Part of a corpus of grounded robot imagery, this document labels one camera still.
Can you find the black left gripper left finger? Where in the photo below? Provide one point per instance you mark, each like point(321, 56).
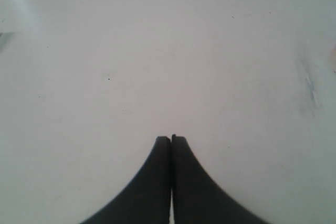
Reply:
point(147, 197)

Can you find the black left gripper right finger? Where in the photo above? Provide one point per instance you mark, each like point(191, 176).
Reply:
point(196, 197)

